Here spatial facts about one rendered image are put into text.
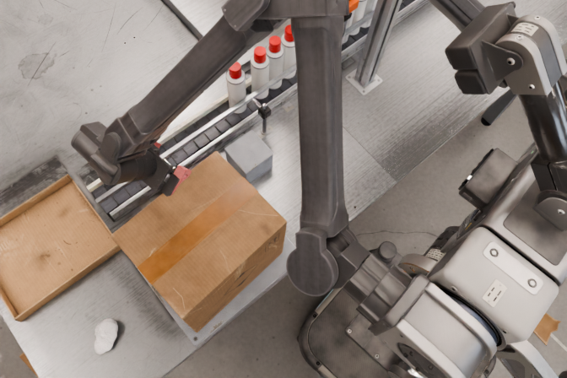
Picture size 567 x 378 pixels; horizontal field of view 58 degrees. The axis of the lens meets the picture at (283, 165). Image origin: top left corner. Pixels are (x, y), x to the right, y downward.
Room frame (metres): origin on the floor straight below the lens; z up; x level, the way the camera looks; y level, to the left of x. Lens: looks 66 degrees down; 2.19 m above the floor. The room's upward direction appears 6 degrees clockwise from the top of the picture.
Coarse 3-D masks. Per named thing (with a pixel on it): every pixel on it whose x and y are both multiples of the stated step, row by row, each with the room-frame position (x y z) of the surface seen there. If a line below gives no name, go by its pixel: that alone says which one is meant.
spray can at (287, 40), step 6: (288, 30) 0.90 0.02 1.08; (282, 36) 0.91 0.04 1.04; (288, 36) 0.89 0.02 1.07; (282, 42) 0.89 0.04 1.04; (288, 42) 0.89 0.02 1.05; (288, 48) 0.88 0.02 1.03; (294, 48) 0.88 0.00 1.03; (288, 54) 0.88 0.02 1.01; (294, 54) 0.89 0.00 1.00; (288, 60) 0.88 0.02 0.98; (294, 60) 0.89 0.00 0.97; (288, 66) 0.88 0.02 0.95; (294, 72) 0.89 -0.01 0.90; (288, 78) 0.88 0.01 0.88
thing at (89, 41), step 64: (0, 0) 1.11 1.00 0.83; (64, 0) 1.14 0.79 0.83; (128, 0) 1.17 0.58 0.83; (512, 0) 1.33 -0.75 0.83; (0, 64) 0.86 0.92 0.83; (64, 64) 0.89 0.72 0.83; (128, 64) 0.91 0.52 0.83; (384, 64) 1.01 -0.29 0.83; (448, 64) 1.03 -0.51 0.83; (0, 128) 0.64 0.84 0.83; (64, 128) 0.66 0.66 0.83; (256, 128) 0.73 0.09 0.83; (384, 128) 0.77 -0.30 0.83; (448, 128) 0.79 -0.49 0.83; (0, 192) 0.44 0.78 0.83; (384, 192) 0.56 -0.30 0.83; (64, 320) 0.12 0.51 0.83; (128, 320) 0.14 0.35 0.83
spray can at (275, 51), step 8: (272, 40) 0.86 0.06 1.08; (280, 40) 0.86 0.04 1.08; (272, 48) 0.85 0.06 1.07; (280, 48) 0.86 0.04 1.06; (272, 56) 0.84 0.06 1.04; (280, 56) 0.84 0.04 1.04; (272, 64) 0.84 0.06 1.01; (280, 64) 0.84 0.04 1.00; (272, 72) 0.84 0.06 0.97; (280, 72) 0.85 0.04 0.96; (272, 88) 0.84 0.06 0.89
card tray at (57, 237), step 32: (64, 192) 0.46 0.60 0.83; (0, 224) 0.35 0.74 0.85; (32, 224) 0.36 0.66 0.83; (64, 224) 0.37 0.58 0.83; (96, 224) 0.38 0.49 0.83; (0, 256) 0.27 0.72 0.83; (32, 256) 0.27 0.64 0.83; (64, 256) 0.28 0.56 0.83; (96, 256) 0.29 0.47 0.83; (0, 288) 0.18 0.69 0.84; (32, 288) 0.19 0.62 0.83; (64, 288) 0.20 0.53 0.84
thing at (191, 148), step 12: (408, 0) 1.24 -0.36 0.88; (348, 36) 1.06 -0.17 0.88; (360, 36) 1.07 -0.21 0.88; (288, 84) 0.86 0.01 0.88; (276, 96) 0.82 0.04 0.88; (216, 108) 0.75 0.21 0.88; (228, 108) 0.76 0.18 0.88; (252, 108) 0.77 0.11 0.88; (204, 120) 0.71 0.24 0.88; (228, 120) 0.72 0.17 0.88; (240, 120) 0.72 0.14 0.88; (180, 132) 0.66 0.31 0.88; (192, 132) 0.66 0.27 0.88; (204, 132) 0.67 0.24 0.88; (216, 132) 0.67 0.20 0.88; (168, 144) 0.62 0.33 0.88; (192, 144) 0.63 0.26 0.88; (204, 144) 0.63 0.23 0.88; (180, 156) 0.59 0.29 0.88; (96, 192) 0.45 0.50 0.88; (120, 192) 0.46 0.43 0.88; (132, 192) 0.46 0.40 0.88; (108, 204) 0.42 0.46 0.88; (120, 204) 0.43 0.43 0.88
